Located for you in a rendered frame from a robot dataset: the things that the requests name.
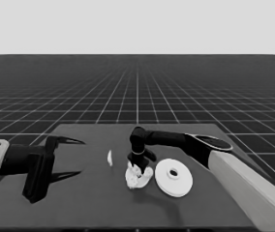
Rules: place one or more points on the white round carrier with pins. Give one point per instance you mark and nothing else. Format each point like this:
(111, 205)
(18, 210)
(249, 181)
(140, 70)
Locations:
(142, 183)

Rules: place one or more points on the small white T-shaped piece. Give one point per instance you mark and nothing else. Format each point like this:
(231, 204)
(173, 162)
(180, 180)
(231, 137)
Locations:
(109, 158)

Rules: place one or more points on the large thick white disc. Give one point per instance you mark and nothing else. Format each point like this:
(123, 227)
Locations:
(163, 179)

